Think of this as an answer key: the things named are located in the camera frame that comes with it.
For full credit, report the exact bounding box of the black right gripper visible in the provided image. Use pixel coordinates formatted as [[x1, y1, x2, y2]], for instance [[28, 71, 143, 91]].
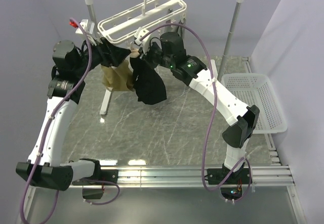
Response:
[[138, 41, 174, 70]]

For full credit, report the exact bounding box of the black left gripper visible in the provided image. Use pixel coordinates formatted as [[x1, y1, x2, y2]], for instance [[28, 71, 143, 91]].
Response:
[[74, 35, 131, 76]]

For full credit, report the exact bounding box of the khaki underwear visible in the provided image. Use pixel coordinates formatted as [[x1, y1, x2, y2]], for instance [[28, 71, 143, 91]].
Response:
[[101, 60, 134, 92]]

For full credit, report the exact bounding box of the black underwear beige waistband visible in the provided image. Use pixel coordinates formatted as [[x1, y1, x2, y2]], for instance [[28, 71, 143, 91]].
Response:
[[130, 50, 167, 105]]

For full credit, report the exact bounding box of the white clip hanger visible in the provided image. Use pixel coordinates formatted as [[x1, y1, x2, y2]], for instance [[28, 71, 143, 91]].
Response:
[[97, 0, 187, 45]]

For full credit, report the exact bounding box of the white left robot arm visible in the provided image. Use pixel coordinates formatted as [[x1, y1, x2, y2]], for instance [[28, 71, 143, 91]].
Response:
[[16, 38, 131, 191]]

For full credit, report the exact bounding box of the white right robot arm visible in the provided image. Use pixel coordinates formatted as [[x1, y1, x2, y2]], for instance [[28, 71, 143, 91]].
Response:
[[136, 32, 260, 184]]

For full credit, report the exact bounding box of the grey hanging underwear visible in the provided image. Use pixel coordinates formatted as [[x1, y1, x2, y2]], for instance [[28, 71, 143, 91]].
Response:
[[177, 14, 187, 36]]

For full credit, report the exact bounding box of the white plastic basket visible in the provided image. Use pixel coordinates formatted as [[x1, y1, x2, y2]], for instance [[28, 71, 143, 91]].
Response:
[[221, 73, 288, 134]]

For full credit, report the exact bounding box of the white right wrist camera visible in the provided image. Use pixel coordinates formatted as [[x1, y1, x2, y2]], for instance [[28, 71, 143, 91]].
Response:
[[134, 27, 152, 55]]

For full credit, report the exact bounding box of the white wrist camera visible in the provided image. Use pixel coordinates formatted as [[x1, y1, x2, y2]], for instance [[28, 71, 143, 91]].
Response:
[[69, 19, 96, 38], [134, 27, 152, 55]]

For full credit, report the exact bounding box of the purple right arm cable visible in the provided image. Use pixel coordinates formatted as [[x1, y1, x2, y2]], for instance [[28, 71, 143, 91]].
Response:
[[138, 23, 254, 204]]

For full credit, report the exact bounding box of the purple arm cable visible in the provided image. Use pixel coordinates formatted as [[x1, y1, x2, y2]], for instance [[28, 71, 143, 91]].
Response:
[[19, 18, 121, 224], [138, 23, 254, 204]]

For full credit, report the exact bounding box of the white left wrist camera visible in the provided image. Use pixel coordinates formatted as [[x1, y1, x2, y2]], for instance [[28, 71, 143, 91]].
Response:
[[69, 19, 96, 38]]

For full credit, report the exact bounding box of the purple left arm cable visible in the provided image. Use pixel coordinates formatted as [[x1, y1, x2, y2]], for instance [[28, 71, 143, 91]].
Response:
[[19, 18, 121, 224]]

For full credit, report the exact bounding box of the aluminium mounting rail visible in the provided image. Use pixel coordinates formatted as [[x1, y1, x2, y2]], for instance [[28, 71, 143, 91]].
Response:
[[102, 165, 295, 188]]

